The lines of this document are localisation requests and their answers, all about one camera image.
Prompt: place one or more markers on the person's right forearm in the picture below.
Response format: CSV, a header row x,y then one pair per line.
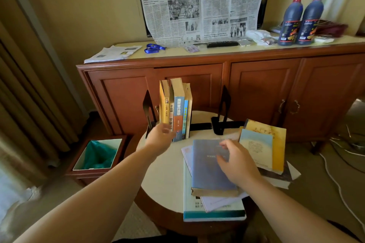
x,y
285,217

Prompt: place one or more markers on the wooden sideboard cabinet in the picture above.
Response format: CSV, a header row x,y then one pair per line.
x,y
122,97

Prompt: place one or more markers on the grey cover book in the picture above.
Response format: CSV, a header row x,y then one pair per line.
x,y
189,109

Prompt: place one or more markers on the black television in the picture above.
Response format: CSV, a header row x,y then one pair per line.
x,y
265,3

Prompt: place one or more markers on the beige curtain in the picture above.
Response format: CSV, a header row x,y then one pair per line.
x,y
28,94

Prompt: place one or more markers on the lavender cover book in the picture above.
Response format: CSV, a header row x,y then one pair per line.
x,y
205,171

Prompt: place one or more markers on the black remote control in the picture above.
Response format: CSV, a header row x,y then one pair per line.
x,y
222,44

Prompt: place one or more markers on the person's right hand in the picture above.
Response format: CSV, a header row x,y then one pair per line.
x,y
239,166

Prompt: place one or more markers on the dark red bag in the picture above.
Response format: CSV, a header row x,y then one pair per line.
x,y
333,29

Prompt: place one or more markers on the black metal bookend rack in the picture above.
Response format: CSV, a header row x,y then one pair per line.
x,y
199,126

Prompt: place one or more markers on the grey blue flat booklet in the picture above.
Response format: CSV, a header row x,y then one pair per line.
x,y
276,30

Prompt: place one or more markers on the teal orange cover book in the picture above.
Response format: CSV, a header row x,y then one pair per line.
x,y
178,114

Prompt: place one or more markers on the round wooden table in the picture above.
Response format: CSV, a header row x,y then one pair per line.
x,y
162,177

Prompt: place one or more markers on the hanging newspaper sheet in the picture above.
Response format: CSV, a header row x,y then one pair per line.
x,y
214,0

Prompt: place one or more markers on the dark blue red-capped bottle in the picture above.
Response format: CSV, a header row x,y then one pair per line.
x,y
309,20
289,23

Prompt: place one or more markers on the small white box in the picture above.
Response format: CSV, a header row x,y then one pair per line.
x,y
323,39

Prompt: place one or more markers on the green bin liner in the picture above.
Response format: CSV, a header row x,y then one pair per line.
x,y
97,156

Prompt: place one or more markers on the white sheer curtain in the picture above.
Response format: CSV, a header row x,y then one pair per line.
x,y
11,203

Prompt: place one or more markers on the folded newspaper pile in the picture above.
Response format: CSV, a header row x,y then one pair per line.
x,y
111,54

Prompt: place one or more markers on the small white blue book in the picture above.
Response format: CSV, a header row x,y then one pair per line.
x,y
256,148

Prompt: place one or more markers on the wooden trash bin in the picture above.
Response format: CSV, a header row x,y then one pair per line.
x,y
85,176

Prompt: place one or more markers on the person's left hand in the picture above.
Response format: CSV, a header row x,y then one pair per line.
x,y
159,139

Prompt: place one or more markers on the white paper sheets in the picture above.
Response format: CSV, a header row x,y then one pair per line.
x,y
295,173

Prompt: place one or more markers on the person's left forearm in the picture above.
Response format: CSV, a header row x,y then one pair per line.
x,y
85,205

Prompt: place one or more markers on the small clear packet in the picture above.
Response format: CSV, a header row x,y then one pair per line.
x,y
268,41

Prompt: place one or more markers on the person's right leg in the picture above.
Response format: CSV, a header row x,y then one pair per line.
x,y
348,234

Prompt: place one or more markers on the white plastic bag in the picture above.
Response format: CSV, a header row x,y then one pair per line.
x,y
258,35

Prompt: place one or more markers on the large white teal textbook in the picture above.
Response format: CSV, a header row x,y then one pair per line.
x,y
194,208

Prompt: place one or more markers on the yellow picture storybook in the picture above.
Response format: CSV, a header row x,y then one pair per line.
x,y
164,103

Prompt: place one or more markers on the small lavender packet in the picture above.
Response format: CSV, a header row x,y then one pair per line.
x,y
192,49

